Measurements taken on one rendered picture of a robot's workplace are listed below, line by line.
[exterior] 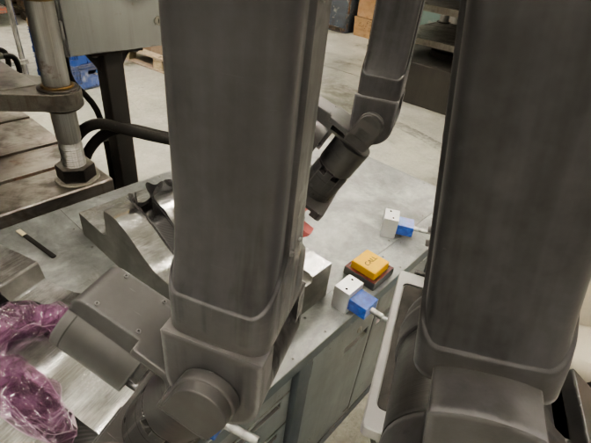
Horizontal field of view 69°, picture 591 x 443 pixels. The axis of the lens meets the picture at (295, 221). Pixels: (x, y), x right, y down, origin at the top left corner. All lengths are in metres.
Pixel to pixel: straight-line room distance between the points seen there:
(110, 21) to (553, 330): 1.32
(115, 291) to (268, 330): 0.13
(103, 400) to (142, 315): 0.41
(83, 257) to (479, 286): 0.92
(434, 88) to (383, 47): 4.00
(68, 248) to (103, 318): 0.77
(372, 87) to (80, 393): 0.56
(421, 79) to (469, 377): 4.47
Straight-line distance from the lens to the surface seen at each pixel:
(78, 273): 0.99
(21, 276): 0.85
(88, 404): 0.69
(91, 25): 1.36
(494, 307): 0.17
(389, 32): 0.58
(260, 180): 0.17
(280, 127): 0.16
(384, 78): 0.58
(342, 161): 0.63
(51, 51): 1.19
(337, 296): 0.87
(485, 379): 0.19
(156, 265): 0.83
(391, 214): 1.10
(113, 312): 0.30
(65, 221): 1.14
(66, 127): 1.25
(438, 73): 4.54
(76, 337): 0.32
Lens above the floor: 1.43
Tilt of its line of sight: 35 degrees down
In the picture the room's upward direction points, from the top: 7 degrees clockwise
